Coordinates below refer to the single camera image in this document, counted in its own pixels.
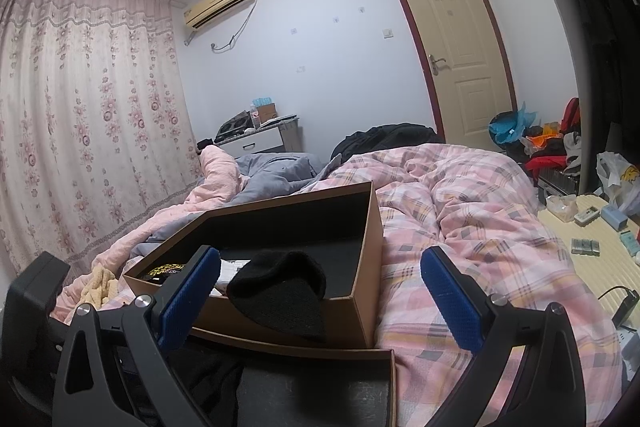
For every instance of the small teal box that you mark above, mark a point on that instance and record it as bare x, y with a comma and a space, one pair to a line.
630, 244

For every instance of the light blue box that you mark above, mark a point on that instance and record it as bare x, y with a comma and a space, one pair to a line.
614, 217

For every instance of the white grey garment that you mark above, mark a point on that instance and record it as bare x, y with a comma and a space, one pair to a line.
572, 152

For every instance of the clear plastic container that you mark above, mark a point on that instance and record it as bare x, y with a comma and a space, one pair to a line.
561, 207

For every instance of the yellow towel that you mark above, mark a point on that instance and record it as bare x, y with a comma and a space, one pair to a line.
102, 287

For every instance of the red backpack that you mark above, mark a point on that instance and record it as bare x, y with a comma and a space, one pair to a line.
571, 114

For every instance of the pink blanket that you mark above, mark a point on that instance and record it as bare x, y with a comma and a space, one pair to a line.
220, 172

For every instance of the brown cardboard box lid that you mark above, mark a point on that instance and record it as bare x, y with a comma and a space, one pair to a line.
360, 397

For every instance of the grey blanket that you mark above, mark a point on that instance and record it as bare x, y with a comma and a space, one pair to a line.
280, 172

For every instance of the cream door with red frame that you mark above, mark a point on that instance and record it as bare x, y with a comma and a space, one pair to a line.
455, 47

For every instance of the blue plastic bag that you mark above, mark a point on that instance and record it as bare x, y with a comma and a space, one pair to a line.
505, 127

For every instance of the hanging black clothes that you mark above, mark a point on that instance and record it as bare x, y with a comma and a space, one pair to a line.
600, 42

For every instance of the brown cardboard box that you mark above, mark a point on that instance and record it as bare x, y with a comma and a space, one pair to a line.
300, 227

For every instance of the pink plaid quilt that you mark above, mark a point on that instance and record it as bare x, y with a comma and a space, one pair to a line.
450, 202

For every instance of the row of grey packets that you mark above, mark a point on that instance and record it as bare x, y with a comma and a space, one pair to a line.
586, 247

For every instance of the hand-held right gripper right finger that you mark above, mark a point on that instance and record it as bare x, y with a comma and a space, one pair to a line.
452, 302

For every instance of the pink floral curtain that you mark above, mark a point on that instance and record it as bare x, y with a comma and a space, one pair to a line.
90, 122

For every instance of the white nightstand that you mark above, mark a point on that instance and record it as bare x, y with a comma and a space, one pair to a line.
265, 139

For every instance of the cream air conditioner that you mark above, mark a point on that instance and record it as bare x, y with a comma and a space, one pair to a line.
220, 3

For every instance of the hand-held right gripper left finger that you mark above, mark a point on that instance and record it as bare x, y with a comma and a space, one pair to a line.
187, 302

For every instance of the white remote control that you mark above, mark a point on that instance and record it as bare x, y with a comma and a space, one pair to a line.
586, 214

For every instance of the small black pouch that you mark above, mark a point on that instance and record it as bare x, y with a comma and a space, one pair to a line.
206, 144

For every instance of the orange bag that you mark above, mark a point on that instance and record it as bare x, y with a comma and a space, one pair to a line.
547, 139

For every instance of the black power adapter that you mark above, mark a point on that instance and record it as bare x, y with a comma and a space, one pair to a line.
626, 307

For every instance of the white yellow plastic bag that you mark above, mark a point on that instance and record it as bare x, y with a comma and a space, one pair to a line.
620, 179

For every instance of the clear water bottle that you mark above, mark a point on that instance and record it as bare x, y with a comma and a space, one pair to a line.
255, 118

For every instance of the pale bamboo mat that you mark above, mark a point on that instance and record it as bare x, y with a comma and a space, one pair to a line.
575, 277

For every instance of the black yellow patterned cloth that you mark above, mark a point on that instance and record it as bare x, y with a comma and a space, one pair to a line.
162, 271

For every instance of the black ribbed heater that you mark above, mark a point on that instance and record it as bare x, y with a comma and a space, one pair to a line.
557, 183

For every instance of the red cloth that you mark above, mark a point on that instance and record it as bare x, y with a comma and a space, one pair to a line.
545, 163

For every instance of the black backpack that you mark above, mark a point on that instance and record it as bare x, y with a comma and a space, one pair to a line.
390, 138

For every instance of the black knit beanie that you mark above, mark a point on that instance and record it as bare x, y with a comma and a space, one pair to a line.
285, 297

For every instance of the small cardboard box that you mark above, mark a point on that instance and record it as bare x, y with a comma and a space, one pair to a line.
266, 112

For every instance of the white power strip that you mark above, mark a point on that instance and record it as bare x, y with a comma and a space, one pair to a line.
629, 342

